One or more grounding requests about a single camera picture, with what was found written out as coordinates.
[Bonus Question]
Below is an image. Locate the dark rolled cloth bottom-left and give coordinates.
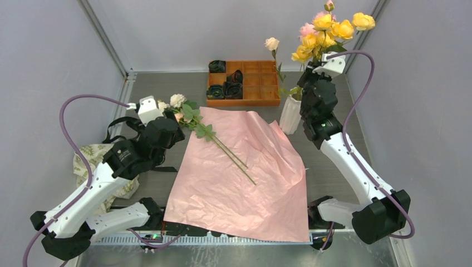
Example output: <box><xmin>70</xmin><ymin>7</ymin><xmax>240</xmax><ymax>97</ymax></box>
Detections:
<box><xmin>206</xmin><ymin>84</ymin><xmax>225</xmax><ymax>100</ymax></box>

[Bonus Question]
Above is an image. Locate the dark rolled cloth bottom-centre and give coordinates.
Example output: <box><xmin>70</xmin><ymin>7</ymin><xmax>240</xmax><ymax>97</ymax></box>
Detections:
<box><xmin>223</xmin><ymin>81</ymin><xmax>243</xmax><ymax>100</ymax></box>

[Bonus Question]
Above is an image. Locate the pink wrapping paper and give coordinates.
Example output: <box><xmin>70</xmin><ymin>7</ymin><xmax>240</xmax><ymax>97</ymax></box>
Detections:
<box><xmin>164</xmin><ymin>107</ymin><xmax>309</xmax><ymax>242</ymax></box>

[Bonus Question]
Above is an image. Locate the cream patterned cloth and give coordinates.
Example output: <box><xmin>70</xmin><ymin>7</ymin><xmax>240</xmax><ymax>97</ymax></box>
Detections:
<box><xmin>73</xmin><ymin>144</ymin><xmax>140</xmax><ymax>215</ymax></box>

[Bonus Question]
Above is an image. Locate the yellow flower stem bunch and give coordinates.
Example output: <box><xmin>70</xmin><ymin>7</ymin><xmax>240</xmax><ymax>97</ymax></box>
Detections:
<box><xmin>291</xmin><ymin>12</ymin><xmax>376</xmax><ymax>64</ymax></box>

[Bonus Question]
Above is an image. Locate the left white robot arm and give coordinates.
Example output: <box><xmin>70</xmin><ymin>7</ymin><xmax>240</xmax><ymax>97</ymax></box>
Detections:
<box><xmin>30</xmin><ymin>111</ymin><xmax>185</xmax><ymax>261</ymax></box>

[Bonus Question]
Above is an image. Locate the pink and white flower bunch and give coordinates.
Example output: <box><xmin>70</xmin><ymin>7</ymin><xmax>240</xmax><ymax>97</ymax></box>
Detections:
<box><xmin>157</xmin><ymin>94</ymin><xmax>256</xmax><ymax>185</ymax></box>

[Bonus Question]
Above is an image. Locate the orange wooden compartment tray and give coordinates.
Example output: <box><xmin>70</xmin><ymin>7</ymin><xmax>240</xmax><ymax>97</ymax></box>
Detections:
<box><xmin>206</xmin><ymin>60</ymin><xmax>281</xmax><ymax>107</ymax></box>

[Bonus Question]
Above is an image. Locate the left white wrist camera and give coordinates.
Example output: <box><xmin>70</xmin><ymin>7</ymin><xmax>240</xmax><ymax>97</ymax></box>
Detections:
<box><xmin>126</xmin><ymin>96</ymin><xmax>164</xmax><ymax>126</ymax></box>

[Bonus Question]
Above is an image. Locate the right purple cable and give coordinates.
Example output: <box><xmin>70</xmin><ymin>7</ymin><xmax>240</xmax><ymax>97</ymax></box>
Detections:
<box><xmin>318</xmin><ymin>50</ymin><xmax>416</xmax><ymax>253</ymax></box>

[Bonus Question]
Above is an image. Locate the dark rolled cloth middle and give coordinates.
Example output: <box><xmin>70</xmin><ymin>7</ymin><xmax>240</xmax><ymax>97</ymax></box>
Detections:
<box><xmin>227</xmin><ymin>70</ymin><xmax>244</xmax><ymax>84</ymax></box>

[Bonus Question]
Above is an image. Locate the purple cable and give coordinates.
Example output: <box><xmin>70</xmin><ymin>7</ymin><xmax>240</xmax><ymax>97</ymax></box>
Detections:
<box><xmin>22</xmin><ymin>95</ymin><xmax>185</xmax><ymax>267</ymax></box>
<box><xmin>318</xmin><ymin>50</ymin><xmax>416</xmax><ymax>253</ymax></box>

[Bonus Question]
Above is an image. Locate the cream rosebud stem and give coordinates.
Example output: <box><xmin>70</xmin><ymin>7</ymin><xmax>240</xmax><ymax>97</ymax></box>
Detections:
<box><xmin>264</xmin><ymin>37</ymin><xmax>301</xmax><ymax>101</ymax></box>

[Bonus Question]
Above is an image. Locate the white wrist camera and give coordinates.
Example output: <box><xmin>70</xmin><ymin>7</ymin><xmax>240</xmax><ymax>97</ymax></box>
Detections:
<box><xmin>126</xmin><ymin>96</ymin><xmax>164</xmax><ymax>126</ymax></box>
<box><xmin>312</xmin><ymin>51</ymin><xmax>346</xmax><ymax>78</ymax></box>

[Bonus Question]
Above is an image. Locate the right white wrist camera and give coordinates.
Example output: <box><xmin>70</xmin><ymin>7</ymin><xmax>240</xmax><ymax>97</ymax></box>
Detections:
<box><xmin>312</xmin><ymin>51</ymin><xmax>346</xmax><ymax>78</ymax></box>

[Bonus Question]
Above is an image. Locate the black ribbon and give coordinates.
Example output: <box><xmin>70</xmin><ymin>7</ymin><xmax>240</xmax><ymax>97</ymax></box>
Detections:
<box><xmin>102</xmin><ymin>116</ymin><xmax>179</xmax><ymax>173</ymax></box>

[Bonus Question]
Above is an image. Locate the pink rose stem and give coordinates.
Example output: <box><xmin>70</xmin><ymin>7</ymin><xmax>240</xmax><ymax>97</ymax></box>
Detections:
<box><xmin>298</xmin><ymin>0</ymin><xmax>335</xmax><ymax>41</ymax></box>

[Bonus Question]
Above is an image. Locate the white ribbed ceramic vase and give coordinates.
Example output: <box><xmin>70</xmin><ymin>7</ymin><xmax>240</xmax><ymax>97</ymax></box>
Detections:
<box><xmin>279</xmin><ymin>96</ymin><xmax>301</xmax><ymax>135</ymax></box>

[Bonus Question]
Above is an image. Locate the grey slotted cable duct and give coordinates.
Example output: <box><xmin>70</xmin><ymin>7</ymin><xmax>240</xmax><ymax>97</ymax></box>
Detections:
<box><xmin>92</xmin><ymin>233</ymin><xmax>313</xmax><ymax>246</ymax></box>

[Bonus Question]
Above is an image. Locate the dark rolled cloth top-left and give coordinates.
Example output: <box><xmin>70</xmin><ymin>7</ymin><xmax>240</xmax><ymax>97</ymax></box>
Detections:
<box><xmin>208</xmin><ymin>60</ymin><xmax>227</xmax><ymax>73</ymax></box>

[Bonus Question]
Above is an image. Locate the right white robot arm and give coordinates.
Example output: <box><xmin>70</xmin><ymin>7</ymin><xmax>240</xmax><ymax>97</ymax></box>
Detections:
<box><xmin>298</xmin><ymin>58</ymin><xmax>411</xmax><ymax>250</ymax></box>

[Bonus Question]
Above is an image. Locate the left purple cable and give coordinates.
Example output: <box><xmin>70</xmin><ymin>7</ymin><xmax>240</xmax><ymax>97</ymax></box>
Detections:
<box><xmin>22</xmin><ymin>95</ymin><xmax>185</xmax><ymax>267</ymax></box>

